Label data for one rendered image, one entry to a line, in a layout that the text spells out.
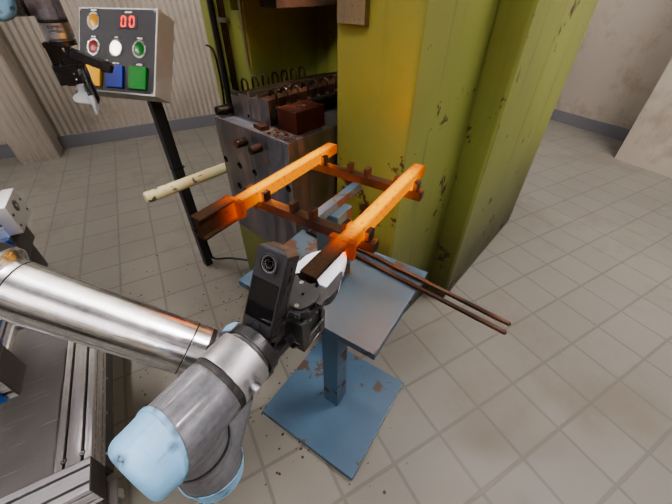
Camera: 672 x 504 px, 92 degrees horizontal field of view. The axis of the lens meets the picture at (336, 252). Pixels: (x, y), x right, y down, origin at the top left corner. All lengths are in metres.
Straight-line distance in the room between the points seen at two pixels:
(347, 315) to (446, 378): 0.83
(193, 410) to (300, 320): 0.16
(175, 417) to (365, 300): 0.53
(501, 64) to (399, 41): 0.46
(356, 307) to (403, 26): 0.66
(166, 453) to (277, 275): 0.19
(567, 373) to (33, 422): 1.95
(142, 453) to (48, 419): 1.10
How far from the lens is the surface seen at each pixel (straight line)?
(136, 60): 1.49
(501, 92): 1.30
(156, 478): 0.37
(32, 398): 1.54
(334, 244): 0.51
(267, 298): 0.39
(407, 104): 0.93
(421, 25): 0.90
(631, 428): 1.74
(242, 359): 0.38
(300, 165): 0.77
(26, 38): 4.14
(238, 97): 1.22
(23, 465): 1.41
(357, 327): 0.74
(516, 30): 1.28
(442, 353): 1.57
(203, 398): 0.37
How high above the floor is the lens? 1.26
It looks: 40 degrees down
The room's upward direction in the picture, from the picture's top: straight up
